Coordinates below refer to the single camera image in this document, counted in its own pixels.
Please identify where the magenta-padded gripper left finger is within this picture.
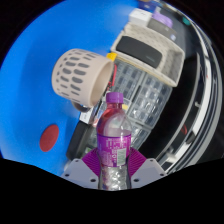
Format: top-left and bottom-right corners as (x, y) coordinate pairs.
(61, 147), (101, 190)

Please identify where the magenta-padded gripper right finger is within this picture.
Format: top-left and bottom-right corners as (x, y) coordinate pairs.
(127, 147), (168, 190)

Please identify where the clear bottle with purple cap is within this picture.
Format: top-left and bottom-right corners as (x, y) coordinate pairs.
(96, 92), (133, 191)

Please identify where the black flat device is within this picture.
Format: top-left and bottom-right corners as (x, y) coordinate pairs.
(65, 111), (101, 161)

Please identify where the grey small-parts drawer cabinet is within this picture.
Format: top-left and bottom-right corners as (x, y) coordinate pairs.
(107, 61), (174, 129)
(128, 120), (152, 152)

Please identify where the red round coaster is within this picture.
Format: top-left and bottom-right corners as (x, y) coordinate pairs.
(39, 124), (60, 153)

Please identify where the black workbench shelf unit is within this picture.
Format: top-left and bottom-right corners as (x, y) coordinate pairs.
(146, 6), (222, 172)

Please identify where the beige patterned mug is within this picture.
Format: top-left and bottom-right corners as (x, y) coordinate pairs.
(51, 48), (115, 113)

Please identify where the white woven basket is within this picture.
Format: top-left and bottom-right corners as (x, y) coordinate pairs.
(110, 22), (186, 88)

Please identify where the yellow multimeter with red leads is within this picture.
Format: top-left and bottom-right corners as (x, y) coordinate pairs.
(105, 51), (119, 92)

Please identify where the black box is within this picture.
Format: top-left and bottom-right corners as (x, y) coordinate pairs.
(147, 18), (178, 41)

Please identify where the purple bag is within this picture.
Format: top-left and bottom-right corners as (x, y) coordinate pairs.
(153, 11), (174, 29)

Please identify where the white box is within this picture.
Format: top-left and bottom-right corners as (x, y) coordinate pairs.
(128, 8), (153, 28)

